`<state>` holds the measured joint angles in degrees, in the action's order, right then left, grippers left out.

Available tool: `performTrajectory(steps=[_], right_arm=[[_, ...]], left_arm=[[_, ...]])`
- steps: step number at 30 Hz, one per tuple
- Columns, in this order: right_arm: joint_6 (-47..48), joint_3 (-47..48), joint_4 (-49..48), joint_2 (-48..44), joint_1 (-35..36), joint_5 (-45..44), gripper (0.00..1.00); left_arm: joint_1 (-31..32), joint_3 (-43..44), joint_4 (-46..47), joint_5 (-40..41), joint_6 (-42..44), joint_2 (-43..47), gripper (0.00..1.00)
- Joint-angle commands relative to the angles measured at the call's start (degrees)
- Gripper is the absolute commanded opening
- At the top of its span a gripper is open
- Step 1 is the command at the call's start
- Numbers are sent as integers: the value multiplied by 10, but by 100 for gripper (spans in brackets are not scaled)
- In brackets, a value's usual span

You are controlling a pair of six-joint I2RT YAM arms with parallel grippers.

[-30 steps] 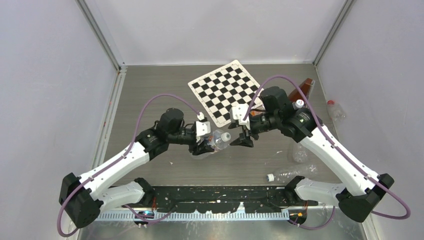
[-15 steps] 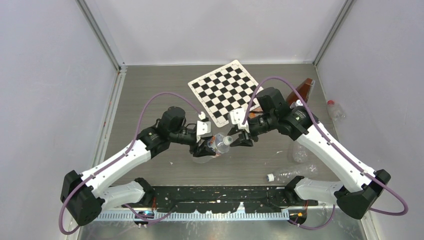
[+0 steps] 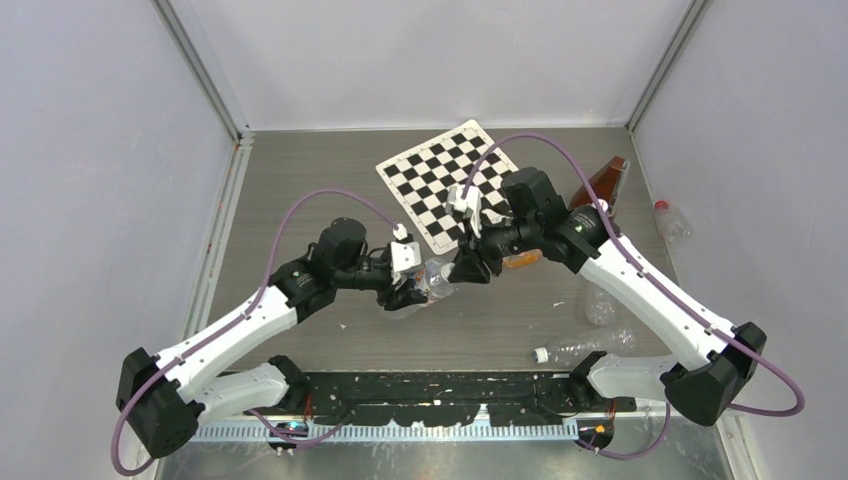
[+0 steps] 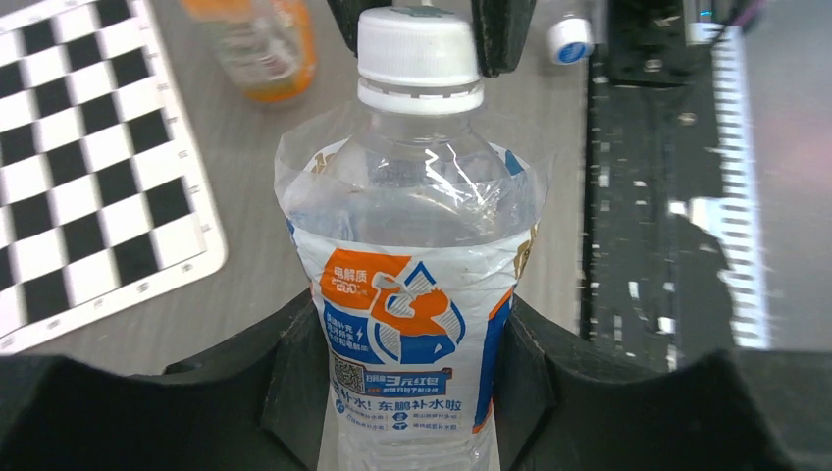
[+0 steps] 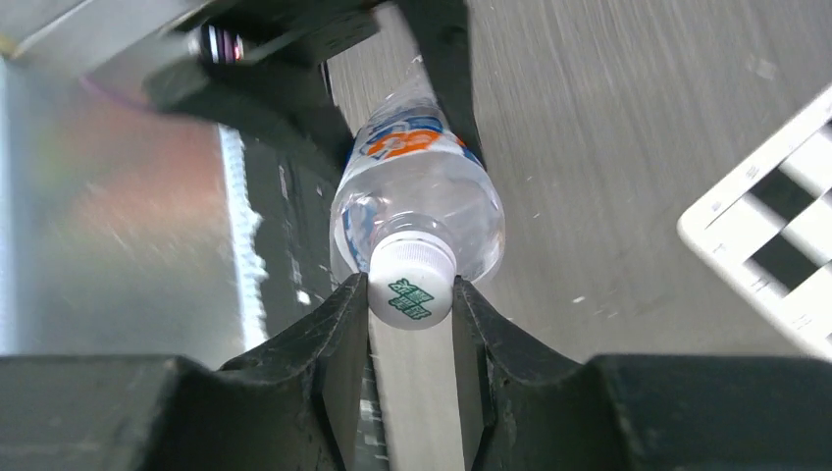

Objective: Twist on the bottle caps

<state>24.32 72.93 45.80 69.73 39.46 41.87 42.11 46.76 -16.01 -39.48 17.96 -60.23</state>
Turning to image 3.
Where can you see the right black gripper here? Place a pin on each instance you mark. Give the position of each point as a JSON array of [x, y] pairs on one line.
[[469, 268]]

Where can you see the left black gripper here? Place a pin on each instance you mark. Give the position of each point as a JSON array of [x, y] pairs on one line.
[[392, 299]]

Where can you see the white green bottle cap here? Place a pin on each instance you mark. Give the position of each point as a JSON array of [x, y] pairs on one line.
[[446, 270]]

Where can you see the clear bottle blue label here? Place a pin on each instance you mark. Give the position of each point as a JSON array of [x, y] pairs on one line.
[[430, 283]]

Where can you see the orange crushed plastic bottle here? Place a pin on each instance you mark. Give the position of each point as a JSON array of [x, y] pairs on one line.
[[522, 259]]

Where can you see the clear plastic bottle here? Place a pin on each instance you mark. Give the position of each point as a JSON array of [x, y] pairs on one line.
[[570, 350]]

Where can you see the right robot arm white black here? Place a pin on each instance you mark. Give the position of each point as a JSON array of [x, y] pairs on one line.
[[706, 367]]

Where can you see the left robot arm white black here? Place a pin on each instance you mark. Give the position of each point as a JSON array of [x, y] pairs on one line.
[[167, 396]]

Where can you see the upright bottle red cap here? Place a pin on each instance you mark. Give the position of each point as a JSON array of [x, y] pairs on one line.
[[670, 222]]

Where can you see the black white chessboard mat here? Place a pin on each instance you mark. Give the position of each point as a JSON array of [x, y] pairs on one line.
[[419, 179]]

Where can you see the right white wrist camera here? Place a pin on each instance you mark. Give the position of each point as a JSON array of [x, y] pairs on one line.
[[464, 205]]

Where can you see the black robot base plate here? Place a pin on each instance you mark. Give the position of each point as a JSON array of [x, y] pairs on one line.
[[442, 399]]

